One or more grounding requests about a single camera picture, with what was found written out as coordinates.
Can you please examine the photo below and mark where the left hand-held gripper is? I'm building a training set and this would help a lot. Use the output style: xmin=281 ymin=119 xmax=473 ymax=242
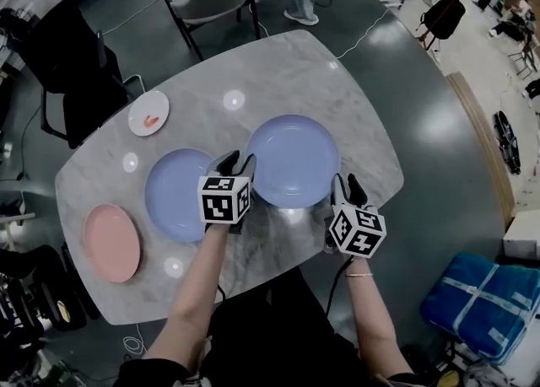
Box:
xmin=197 ymin=149 xmax=258 ymax=234

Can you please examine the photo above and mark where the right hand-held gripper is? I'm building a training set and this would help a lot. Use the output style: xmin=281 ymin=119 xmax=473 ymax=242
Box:
xmin=324 ymin=173 xmax=387 ymax=259

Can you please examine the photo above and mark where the big blue plate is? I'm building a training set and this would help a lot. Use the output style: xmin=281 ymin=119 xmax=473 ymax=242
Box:
xmin=244 ymin=114 xmax=343 ymax=210
xmin=144 ymin=148 xmax=221 ymax=245

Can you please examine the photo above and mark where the big pink plate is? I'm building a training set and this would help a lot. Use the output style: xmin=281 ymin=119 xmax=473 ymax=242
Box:
xmin=83 ymin=203 xmax=143 ymax=284

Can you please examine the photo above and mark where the person's left forearm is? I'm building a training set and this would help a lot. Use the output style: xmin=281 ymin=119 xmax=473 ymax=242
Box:
xmin=143 ymin=223 xmax=231 ymax=374

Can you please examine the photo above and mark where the person's right forearm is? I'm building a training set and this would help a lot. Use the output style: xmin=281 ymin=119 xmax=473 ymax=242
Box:
xmin=343 ymin=255 xmax=415 ymax=378

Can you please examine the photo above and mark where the small white plate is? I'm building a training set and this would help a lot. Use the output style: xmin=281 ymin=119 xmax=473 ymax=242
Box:
xmin=127 ymin=89 xmax=171 ymax=138

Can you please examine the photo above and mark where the person's black clothing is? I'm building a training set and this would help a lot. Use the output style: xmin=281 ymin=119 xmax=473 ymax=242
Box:
xmin=117 ymin=266 xmax=419 ymax=387

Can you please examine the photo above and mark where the blue wrapped bundle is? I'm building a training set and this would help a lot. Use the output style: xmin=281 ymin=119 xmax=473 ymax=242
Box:
xmin=419 ymin=252 xmax=540 ymax=366

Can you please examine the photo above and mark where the white box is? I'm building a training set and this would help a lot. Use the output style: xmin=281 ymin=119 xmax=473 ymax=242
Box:
xmin=501 ymin=207 xmax=540 ymax=258

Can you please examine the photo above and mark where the black bag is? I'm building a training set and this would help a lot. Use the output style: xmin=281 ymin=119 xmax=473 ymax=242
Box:
xmin=421 ymin=0 xmax=467 ymax=40

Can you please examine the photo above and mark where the black office chair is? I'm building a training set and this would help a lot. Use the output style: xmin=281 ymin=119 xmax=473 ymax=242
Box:
xmin=0 ymin=245 xmax=102 ymax=332

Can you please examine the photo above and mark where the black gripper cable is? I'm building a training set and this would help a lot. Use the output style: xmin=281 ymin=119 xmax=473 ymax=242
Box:
xmin=324 ymin=255 xmax=354 ymax=320

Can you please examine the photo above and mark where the white cable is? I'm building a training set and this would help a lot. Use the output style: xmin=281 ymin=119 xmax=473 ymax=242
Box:
xmin=121 ymin=320 xmax=149 ymax=357

